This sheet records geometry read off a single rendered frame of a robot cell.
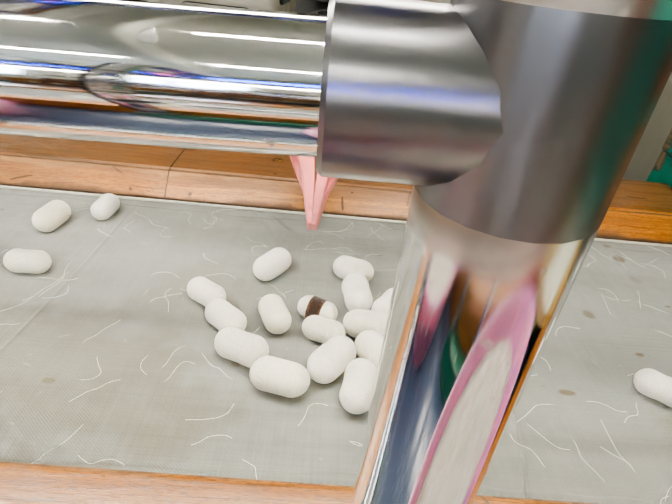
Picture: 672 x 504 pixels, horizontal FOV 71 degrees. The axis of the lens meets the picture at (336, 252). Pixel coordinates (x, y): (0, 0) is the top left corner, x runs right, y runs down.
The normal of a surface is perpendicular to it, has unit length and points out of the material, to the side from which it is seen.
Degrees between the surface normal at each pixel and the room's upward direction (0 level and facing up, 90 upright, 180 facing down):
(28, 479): 0
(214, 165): 0
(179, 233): 0
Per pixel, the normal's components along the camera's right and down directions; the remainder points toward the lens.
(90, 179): 0.05, -0.20
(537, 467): 0.09, -0.83
